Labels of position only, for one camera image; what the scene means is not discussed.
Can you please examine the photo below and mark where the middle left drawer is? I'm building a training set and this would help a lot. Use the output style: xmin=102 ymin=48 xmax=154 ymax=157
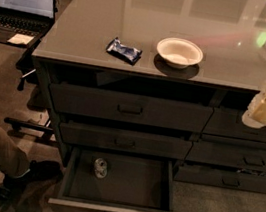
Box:
xmin=59 ymin=122 xmax=192 ymax=160

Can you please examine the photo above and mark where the top right drawer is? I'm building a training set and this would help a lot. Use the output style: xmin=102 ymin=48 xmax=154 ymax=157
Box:
xmin=204 ymin=108 xmax=266 ymax=142

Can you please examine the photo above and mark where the middle right drawer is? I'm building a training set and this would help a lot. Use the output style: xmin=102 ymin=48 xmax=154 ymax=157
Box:
xmin=186 ymin=141 xmax=266 ymax=172

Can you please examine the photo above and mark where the white sticky note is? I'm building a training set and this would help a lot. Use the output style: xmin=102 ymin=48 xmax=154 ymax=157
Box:
xmin=8 ymin=34 xmax=33 ymax=45

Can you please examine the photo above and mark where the top left drawer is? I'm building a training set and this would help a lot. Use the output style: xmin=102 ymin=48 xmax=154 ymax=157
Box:
xmin=49 ymin=83 xmax=212 ymax=132

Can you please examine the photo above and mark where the bottom right drawer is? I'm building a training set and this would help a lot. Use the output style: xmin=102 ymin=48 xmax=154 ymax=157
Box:
xmin=174 ymin=165 xmax=266 ymax=194

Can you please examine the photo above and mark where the black shoe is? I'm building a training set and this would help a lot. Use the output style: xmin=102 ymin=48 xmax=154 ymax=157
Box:
xmin=0 ymin=160 xmax=61 ymax=200

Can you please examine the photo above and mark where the open bottom left drawer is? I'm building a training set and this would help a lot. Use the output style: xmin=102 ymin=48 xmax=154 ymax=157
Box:
xmin=48 ymin=148 xmax=173 ymax=212

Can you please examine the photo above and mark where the blue snack wrapper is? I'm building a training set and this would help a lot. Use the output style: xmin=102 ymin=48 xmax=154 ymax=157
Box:
xmin=106 ymin=37 xmax=142 ymax=65

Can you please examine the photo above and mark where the white paper bowl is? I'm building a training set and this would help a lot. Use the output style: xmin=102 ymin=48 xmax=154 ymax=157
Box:
xmin=156 ymin=37 xmax=203 ymax=69

